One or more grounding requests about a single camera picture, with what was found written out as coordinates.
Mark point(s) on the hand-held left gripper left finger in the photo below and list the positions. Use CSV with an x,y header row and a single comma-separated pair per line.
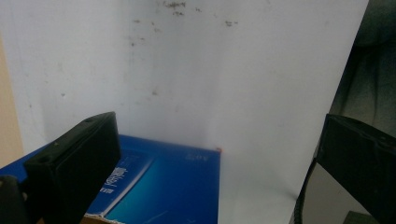
x,y
71,161

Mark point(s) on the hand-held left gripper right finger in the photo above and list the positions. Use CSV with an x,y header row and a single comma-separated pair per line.
x,y
361,161

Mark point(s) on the blue cardboard box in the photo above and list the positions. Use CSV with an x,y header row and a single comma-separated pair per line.
x,y
174,186

